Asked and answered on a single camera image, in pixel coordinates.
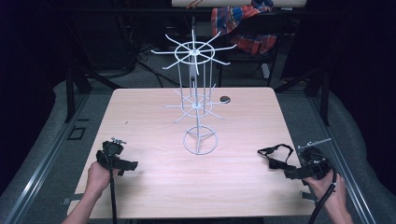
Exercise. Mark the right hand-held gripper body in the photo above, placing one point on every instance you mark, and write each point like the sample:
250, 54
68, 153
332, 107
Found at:
314, 161

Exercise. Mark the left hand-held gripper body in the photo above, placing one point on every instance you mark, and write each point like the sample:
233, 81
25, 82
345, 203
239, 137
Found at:
112, 148

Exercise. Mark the person's left hand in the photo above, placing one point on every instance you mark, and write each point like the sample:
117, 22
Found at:
99, 179

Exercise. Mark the person's right hand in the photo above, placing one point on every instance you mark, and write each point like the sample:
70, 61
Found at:
330, 193

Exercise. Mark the black table grommet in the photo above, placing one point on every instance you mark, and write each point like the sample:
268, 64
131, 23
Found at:
224, 99

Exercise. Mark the black chair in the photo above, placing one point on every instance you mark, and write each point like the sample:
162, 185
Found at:
249, 62

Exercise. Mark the plaid cloth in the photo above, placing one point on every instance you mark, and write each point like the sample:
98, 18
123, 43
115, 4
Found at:
239, 18

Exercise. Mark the aluminium rail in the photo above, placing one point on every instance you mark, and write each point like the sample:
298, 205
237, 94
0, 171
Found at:
46, 168
345, 168

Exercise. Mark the black metal frame leg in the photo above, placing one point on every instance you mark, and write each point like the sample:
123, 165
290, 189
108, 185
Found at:
71, 93
323, 96

